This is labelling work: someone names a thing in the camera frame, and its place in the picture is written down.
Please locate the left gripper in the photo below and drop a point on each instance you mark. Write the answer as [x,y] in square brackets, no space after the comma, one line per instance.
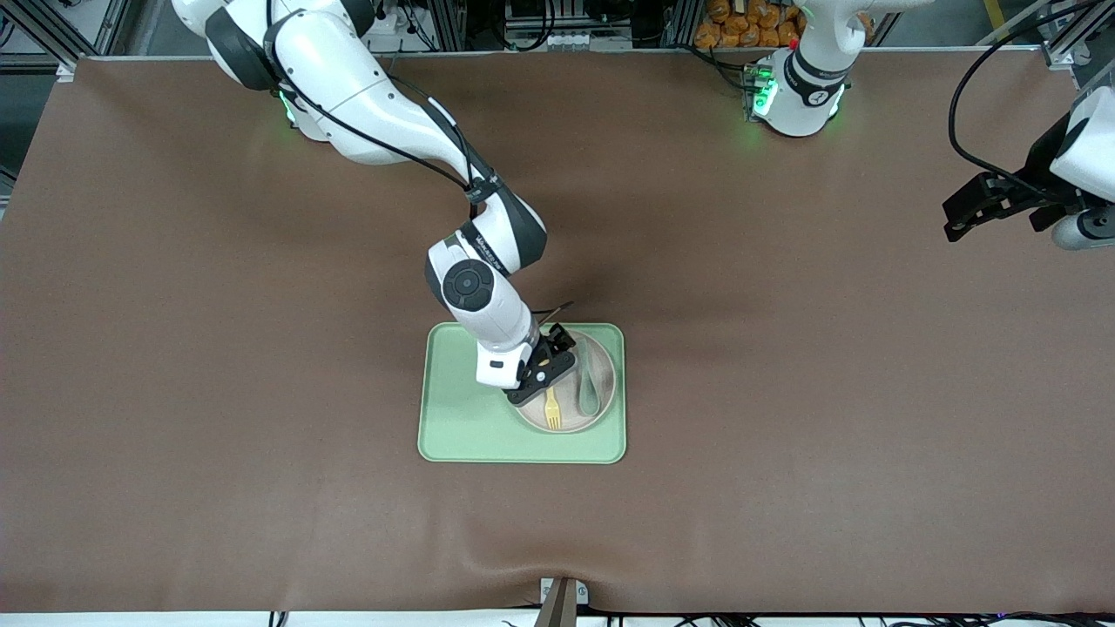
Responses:
[1036,176]

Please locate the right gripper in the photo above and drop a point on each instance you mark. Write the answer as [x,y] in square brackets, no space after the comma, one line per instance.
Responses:
[556,341]

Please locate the beige round plate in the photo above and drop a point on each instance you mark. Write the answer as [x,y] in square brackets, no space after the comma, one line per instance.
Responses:
[605,374]

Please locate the yellow plastic fork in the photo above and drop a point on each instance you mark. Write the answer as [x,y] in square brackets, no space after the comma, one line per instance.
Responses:
[552,414]

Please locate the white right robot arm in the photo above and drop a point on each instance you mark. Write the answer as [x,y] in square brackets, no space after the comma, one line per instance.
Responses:
[366,96]

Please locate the sage green plastic spoon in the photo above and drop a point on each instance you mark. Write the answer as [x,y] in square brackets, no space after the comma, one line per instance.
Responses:
[590,396]

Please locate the light green rectangular tray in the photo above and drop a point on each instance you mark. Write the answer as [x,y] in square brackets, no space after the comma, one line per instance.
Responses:
[462,418]

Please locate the metal table edge clamp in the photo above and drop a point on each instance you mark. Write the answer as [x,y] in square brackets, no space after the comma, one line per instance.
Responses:
[562,601]

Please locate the brown table cover mat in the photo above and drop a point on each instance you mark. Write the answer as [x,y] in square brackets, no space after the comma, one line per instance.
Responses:
[261,392]

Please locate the white connector strip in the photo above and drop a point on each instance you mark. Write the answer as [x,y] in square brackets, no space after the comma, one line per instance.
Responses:
[566,40]

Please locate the orange round snacks pile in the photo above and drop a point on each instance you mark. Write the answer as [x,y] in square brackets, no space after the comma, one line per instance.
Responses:
[740,22]

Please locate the white power strip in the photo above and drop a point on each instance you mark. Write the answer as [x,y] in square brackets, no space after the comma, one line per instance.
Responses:
[383,26]

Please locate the aluminium frame post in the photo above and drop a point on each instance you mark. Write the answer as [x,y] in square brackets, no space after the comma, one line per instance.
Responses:
[1067,39]
[43,35]

